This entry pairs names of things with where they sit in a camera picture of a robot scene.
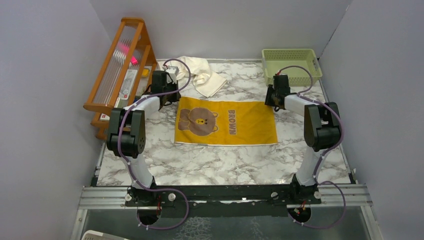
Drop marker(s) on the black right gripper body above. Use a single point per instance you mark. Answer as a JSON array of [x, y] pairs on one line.
[[270, 98]]

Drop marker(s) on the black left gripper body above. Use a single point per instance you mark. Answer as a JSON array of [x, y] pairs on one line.
[[172, 97]]

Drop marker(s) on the yellow brown bear towel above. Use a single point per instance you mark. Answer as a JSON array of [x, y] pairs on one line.
[[224, 123]]

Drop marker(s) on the cream white towel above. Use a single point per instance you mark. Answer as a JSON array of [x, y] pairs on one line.
[[205, 80]]

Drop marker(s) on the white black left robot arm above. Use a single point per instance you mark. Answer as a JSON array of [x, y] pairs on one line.
[[126, 134]]

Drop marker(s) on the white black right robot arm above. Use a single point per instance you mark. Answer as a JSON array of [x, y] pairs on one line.
[[322, 132]]

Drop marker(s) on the green perforated plastic basket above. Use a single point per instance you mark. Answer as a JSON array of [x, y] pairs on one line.
[[303, 63]]

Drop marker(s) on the wooden rack with rods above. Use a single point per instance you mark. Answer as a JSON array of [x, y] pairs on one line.
[[125, 73]]

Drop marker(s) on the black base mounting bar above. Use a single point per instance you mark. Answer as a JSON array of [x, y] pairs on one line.
[[215, 201]]

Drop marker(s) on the white tray corner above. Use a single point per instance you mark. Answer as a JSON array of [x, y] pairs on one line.
[[96, 235]]

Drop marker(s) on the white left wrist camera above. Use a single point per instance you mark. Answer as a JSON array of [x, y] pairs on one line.
[[171, 73]]

